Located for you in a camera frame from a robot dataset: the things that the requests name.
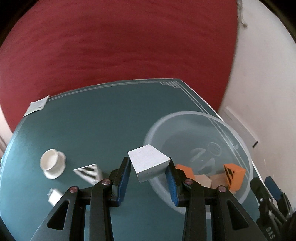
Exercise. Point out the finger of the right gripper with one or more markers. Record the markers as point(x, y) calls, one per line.
point(281, 198)
point(265, 205)

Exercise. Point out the clear plastic bowl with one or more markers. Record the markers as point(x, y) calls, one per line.
point(203, 143)

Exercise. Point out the red quilted mattress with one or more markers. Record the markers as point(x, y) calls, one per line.
point(64, 45)

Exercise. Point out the brown wooden board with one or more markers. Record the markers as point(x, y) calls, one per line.
point(212, 181)

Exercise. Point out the orange striped wedge block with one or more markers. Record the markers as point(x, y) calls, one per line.
point(235, 175)

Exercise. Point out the white striped triangular block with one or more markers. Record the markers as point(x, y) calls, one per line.
point(91, 173)

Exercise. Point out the white striped small wedge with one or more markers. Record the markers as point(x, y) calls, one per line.
point(54, 196)

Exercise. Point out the green table mat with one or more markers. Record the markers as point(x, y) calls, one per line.
point(93, 125)

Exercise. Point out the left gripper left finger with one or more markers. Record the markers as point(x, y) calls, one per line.
point(109, 192)

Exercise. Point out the white paper card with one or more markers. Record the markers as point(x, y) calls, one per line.
point(36, 106)

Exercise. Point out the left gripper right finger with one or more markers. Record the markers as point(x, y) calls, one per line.
point(187, 193)

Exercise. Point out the white rectangular block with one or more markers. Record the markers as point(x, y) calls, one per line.
point(148, 162)

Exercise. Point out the white wall panel box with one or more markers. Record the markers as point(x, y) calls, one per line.
point(240, 127)

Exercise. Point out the orange rectangular block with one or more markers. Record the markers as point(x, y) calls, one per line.
point(187, 170)

